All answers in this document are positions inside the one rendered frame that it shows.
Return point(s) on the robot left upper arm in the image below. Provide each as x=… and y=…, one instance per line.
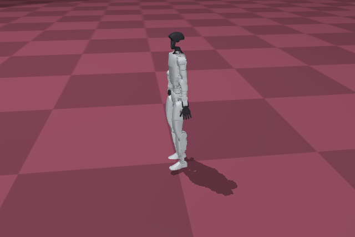
x=182, y=62

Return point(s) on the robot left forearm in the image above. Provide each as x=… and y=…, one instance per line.
x=184, y=89

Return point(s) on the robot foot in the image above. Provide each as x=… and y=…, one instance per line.
x=177, y=166
x=175, y=156

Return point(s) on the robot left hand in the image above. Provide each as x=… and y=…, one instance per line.
x=185, y=111

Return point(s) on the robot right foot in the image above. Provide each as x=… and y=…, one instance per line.
x=175, y=156

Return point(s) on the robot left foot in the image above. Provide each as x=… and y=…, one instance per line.
x=177, y=166

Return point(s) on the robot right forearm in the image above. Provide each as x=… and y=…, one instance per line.
x=170, y=86

